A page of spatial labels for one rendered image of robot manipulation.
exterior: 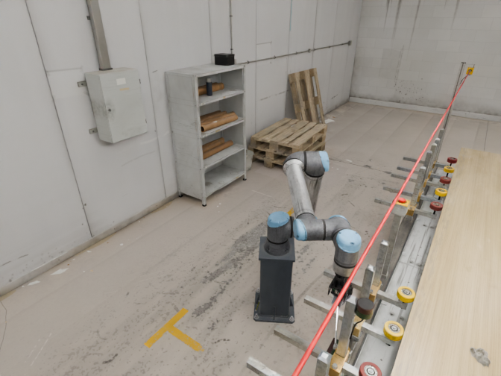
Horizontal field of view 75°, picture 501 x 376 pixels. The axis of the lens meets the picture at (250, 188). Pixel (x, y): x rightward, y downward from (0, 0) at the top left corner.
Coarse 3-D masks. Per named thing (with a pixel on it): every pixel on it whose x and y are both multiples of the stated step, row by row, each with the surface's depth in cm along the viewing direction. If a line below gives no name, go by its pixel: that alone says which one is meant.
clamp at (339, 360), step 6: (336, 348) 136; (348, 348) 137; (336, 354) 133; (348, 354) 135; (336, 360) 131; (342, 360) 131; (330, 366) 129; (342, 366) 129; (330, 372) 129; (336, 372) 127
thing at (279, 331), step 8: (280, 328) 146; (280, 336) 145; (288, 336) 142; (296, 336) 142; (296, 344) 140; (304, 344) 139; (312, 352) 136; (320, 352) 135; (344, 368) 129; (352, 368) 129
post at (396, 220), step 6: (396, 216) 177; (396, 222) 178; (396, 228) 179; (390, 234) 183; (396, 234) 181; (390, 240) 184; (390, 246) 186; (390, 252) 187; (390, 258) 189; (384, 264) 192; (384, 270) 194; (384, 276) 195
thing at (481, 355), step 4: (472, 348) 131; (480, 348) 132; (472, 352) 130; (476, 352) 130; (480, 352) 130; (484, 352) 129; (472, 356) 130; (476, 356) 129; (480, 356) 128; (484, 356) 129; (480, 360) 127; (484, 360) 127; (488, 360) 127; (484, 364) 126; (488, 364) 126
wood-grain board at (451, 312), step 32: (480, 160) 302; (448, 192) 248; (480, 192) 248; (448, 224) 211; (480, 224) 211; (448, 256) 183; (480, 256) 183; (448, 288) 162; (480, 288) 162; (416, 320) 145; (448, 320) 145; (480, 320) 145; (416, 352) 131; (448, 352) 131
